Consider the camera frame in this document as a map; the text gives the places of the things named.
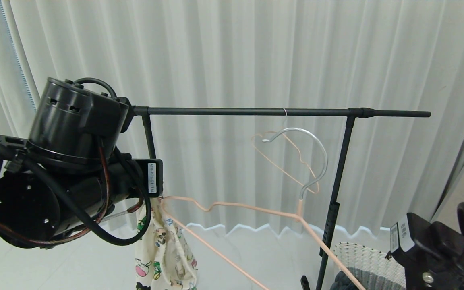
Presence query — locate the cream printed garment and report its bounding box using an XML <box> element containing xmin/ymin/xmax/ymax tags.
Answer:
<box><xmin>135</xmin><ymin>196</ymin><xmax>199</xmax><ymax>290</ymax></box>

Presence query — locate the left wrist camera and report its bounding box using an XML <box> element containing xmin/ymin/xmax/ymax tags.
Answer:
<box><xmin>113</xmin><ymin>97</ymin><xmax>136</xmax><ymax>133</ymax></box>

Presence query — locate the dark grey garment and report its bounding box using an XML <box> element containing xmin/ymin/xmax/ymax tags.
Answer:
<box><xmin>329</xmin><ymin>271</ymin><xmax>362</xmax><ymax>290</ymax></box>

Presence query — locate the pink clothes hanger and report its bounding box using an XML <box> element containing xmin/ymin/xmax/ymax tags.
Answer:
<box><xmin>251</xmin><ymin>108</ymin><xmax>320</xmax><ymax>195</ymax></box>
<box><xmin>159</xmin><ymin>128</ymin><xmax>368</xmax><ymax>290</ymax></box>

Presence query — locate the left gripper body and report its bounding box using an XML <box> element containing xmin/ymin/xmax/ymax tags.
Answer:
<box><xmin>61</xmin><ymin>158</ymin><xmax>163</xmax><ymax>231</ymax></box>

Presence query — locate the white curtain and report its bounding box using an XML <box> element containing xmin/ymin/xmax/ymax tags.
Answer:
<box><xmin>0</xmin><ymin>0</ymin><xmax>464</xmax><ymax>243</ymax></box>

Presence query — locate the white laundry basket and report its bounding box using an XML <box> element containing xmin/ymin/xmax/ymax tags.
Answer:
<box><xmin>333</xmin><ymin>242</ymin><xmax>408</xmax><ymax>290</ymax></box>

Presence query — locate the black clothes rack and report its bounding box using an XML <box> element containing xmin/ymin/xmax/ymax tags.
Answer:
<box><xmin>129</xmin><ymin>106</ymin><xmax>432</xmax><ymax>290</ymax></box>

